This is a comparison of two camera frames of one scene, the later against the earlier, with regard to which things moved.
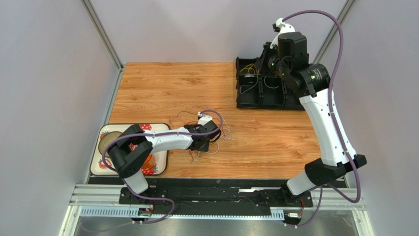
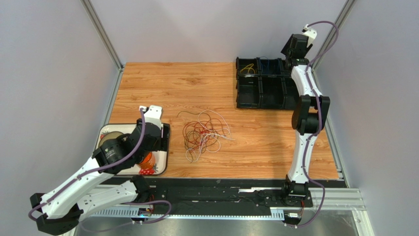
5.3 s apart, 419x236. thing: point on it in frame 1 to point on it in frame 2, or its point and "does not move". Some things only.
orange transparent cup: (149, 162) does not move
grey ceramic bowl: (105, 139) does not move
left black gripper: (205, 148) to (163, 142)
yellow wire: (249, 67) does not move
